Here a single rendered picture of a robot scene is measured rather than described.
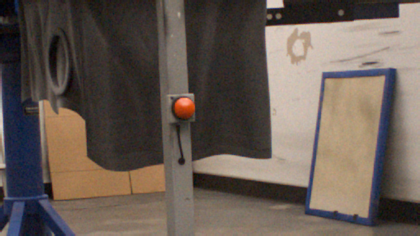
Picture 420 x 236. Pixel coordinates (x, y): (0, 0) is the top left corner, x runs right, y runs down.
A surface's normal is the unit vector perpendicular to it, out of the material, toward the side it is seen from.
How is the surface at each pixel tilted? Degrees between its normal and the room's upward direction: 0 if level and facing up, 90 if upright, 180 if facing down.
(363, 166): 79
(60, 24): 91
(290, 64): 90
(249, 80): 92
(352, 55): 90
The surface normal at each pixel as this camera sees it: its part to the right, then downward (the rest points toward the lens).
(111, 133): 0.66, 0.00
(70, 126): 0.35, -0.18
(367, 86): -0.93, -0.11
